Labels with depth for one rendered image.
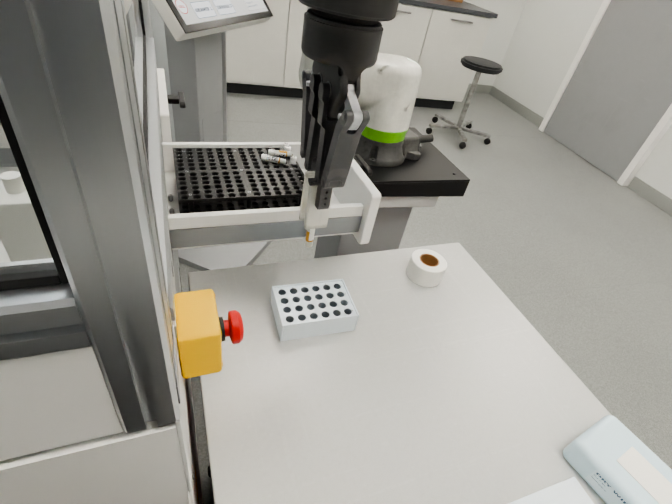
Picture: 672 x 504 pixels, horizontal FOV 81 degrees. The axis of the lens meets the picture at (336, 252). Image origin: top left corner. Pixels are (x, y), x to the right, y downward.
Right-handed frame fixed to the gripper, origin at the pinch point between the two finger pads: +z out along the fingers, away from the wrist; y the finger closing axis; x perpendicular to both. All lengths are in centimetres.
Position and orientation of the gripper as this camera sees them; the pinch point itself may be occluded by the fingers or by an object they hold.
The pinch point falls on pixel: (316, 199)
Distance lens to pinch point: 49.7
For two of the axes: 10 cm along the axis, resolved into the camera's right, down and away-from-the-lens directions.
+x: 9.1, -1.3, 3.9
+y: 3.8, 6.3, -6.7
